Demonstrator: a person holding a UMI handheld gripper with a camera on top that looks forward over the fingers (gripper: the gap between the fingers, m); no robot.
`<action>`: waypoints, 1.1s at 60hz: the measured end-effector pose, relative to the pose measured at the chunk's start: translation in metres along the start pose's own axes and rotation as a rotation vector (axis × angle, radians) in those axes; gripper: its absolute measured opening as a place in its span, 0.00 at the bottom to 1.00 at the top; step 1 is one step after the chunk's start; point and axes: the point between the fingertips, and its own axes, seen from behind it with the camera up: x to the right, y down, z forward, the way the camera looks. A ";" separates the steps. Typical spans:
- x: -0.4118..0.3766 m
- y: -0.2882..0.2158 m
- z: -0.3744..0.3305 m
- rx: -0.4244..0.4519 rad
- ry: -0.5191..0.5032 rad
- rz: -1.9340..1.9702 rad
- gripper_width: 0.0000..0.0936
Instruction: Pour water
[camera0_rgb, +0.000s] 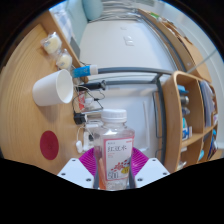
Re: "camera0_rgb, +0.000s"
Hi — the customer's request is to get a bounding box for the wrapped round pastry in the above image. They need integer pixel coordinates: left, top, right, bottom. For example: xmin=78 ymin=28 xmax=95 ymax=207
xmin=40 ymin=31 xmax=63 ymax=55
xmin=54 ymin=48 xmax=74 ymax=70

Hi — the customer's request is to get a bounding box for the clear drink bottle pink liquid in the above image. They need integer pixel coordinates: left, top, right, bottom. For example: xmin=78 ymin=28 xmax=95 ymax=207
xmin=92 ymin=108 xmax=136 ymax=191

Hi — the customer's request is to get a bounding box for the black electric shaver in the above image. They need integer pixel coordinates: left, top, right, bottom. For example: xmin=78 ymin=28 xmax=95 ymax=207
xmin=81 ymin=79 xmax=108 ymax=92

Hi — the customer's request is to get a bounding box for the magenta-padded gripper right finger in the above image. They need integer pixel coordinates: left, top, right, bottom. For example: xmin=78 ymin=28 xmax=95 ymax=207
xmin=128 ymin=147 xmax=170 ymax=189

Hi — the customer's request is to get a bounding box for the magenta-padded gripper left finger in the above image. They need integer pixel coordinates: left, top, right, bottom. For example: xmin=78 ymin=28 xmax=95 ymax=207
xmin=57 ymin=147 xmax=100 ymax=190

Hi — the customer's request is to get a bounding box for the white wall switch plate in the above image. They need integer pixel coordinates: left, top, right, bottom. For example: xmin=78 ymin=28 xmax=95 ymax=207
xmin=123 ymin=34 xmax=135 ymax=47

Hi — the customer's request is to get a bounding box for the white cup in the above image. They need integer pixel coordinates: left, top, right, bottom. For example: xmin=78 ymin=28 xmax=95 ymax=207
xmin=32 ymin=68 xmax=75 ymax=108

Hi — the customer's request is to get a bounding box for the long wooden wall shelf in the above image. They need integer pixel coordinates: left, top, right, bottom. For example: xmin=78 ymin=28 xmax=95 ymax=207
xmin=137 ymin=8 xmax=213 ymax=84

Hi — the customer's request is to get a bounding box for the wooden shelf unit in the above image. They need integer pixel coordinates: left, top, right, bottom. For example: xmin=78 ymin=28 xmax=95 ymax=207
xmin=162 ymin=70 xmax=223 ymax=174

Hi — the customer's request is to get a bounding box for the blue white tube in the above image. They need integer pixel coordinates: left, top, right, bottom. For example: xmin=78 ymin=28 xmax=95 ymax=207
xmin=71 ymin=64 xmax=100 ymax=79

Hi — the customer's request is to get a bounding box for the grey metal frame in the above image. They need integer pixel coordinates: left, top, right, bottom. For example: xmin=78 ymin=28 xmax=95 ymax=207
xmin=89 ymin=66 xmax=178 ymax=164

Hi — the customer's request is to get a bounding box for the grey sheer curtain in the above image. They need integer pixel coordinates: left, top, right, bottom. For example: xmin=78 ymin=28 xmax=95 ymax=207
xmin=99 ymin=0 xmax=158 ymax=23

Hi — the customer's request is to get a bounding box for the bed with teal mattress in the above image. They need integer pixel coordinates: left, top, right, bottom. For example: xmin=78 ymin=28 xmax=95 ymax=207
xmin=49 ymin=0 xmax=89 ymax=46

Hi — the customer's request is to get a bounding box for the white power strip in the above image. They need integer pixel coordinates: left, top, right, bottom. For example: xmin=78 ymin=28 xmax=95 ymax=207
xmin=82 ymin=123 xmax=101 ymax=152

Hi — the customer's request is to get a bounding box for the teal pillow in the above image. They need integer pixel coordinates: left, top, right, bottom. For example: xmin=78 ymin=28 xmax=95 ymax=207
xmin=82 ymin=0 xmax=104 ymax=22

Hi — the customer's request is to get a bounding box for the flat round red coaster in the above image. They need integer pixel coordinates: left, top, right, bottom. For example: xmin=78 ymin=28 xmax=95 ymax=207
xmin=39 ymin=130 xmax=60 ymax=161

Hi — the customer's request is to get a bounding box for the black charger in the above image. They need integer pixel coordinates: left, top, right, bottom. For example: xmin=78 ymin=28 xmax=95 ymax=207
xmin=73 ymin=113 xmax=88 ymax=125

